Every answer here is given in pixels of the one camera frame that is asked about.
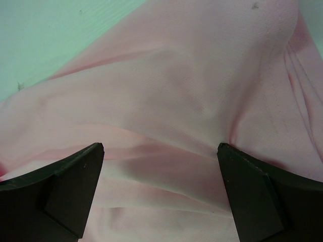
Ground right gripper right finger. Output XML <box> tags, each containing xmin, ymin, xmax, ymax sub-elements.
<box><xmin>217</xmin><ymin>143</ymin><xmax>322</xmax><ymax>242</ymax></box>

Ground pink t shirt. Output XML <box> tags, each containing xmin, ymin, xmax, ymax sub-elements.
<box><xmin>1</xmin><ymin>1</ymin><xmax>322</xmax><ymax>241</ymax></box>

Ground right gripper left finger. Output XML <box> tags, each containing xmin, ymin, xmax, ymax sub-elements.
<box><xmin>1</xmin><ymin>143</ymin><xmax>104</xmax><ymax>242</ymax></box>

